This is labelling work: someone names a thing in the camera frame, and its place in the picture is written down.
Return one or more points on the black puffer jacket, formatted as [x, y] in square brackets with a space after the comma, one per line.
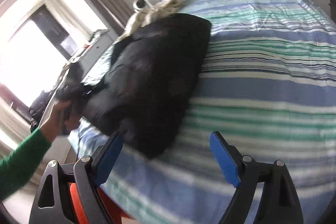
[146, 91]

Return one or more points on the beige crumpled garment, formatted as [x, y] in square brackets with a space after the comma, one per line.
[150, 15]

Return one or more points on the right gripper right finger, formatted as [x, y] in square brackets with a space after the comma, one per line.
[279, 201]

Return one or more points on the person's left hand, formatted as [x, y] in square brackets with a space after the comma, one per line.
[50, 128]

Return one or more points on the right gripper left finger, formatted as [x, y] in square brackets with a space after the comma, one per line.
[53, 202]

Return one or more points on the green sleeved left forearm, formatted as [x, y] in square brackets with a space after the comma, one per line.
[18, 168]

